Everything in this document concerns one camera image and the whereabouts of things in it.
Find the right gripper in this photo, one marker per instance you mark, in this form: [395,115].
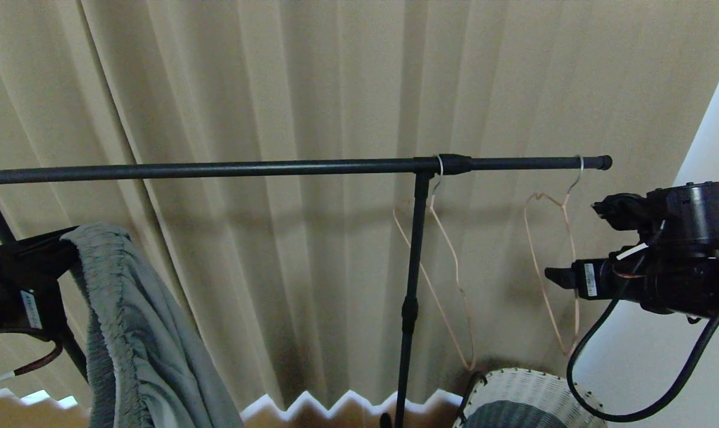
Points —
[615,279]

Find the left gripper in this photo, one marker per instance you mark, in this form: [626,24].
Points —
[2,303]

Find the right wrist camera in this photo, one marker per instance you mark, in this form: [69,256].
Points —
[627,211]

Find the pale grey shorts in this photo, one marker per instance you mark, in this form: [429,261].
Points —
[139,333]

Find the white laundry basket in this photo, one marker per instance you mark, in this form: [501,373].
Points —
[526,386]

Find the black clothes rack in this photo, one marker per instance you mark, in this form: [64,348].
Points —
[216,169]

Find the pink clothes hanger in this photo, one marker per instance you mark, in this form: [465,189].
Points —
[456,261]
[572,249]

